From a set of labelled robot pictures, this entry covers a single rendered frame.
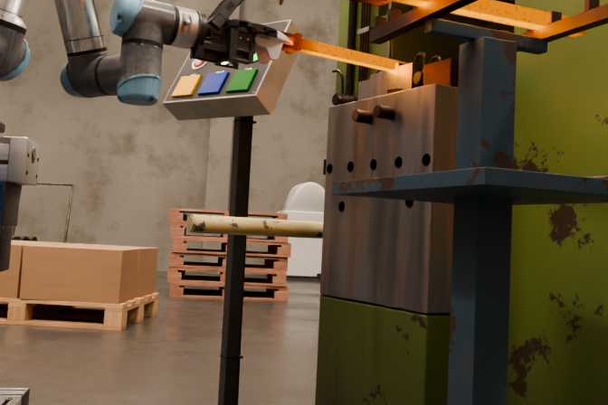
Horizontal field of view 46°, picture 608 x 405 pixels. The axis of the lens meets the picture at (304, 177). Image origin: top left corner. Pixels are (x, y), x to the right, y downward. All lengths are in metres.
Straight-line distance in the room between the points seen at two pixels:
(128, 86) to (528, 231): 0.82
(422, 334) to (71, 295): 3.16
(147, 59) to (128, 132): 8.51
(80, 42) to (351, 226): 0.69
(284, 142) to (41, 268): 6.02
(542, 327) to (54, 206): 8.75
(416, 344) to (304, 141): 8.62
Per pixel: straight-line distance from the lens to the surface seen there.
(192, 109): 2.03
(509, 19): 1.13
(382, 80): 1.65
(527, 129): 1.50
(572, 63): 1.46
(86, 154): 9.84
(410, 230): 1.43
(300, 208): 9.04
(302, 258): 9.01
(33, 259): 4.40
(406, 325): 1.44
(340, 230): 1.62
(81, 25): 1.40
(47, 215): 9.86
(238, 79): 1.93
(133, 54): 1.32
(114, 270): 4.26
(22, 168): 1.52
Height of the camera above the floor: 0.61
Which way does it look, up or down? 4 degrees up
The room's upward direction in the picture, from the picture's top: 3 degrees clockwise
